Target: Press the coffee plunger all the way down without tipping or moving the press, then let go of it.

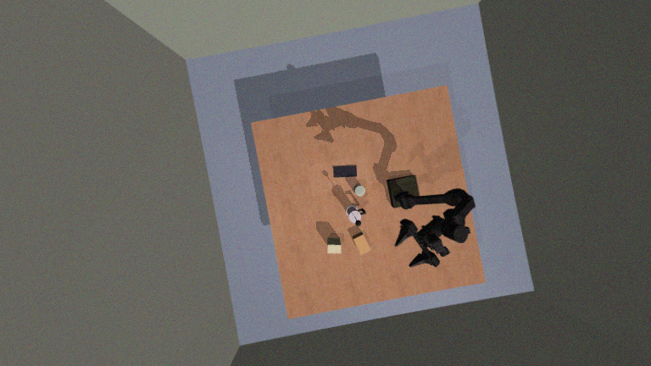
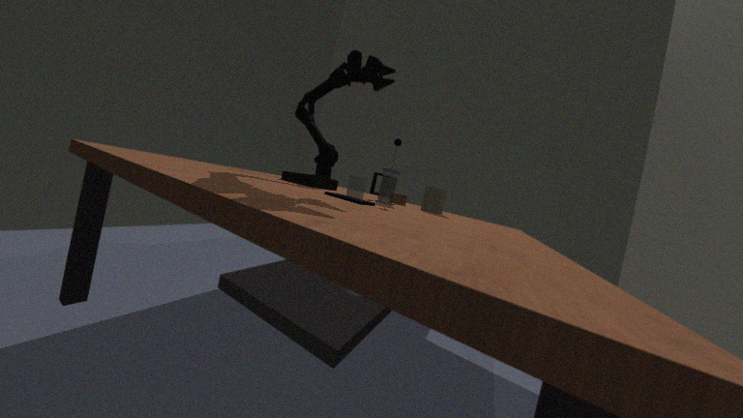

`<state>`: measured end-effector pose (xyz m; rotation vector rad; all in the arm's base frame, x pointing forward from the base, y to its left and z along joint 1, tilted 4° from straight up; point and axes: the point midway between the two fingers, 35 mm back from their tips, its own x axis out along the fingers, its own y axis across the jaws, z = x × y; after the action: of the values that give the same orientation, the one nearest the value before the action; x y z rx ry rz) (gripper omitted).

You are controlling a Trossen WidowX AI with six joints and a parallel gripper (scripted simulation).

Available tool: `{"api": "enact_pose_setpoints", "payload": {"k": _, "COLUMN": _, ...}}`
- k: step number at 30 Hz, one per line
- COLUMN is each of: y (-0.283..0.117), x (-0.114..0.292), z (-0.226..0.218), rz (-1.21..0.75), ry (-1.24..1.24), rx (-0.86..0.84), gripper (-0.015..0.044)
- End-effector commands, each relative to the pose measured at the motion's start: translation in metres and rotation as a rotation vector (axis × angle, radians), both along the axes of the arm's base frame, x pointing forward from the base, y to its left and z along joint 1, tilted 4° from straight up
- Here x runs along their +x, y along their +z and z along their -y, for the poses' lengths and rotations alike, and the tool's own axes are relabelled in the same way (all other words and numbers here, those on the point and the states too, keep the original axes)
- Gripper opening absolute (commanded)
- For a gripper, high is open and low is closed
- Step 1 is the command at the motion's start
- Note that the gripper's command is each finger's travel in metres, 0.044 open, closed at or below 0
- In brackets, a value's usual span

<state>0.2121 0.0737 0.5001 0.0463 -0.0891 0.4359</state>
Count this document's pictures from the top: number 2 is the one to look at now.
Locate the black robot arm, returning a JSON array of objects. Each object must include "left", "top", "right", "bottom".
[{"left": 295, "top": 50, "right": 362, "bottom": 179}]

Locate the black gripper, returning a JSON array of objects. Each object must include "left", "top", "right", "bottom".
[{"left": 360, "top": 58, "right": 396, "bottom": 91}]

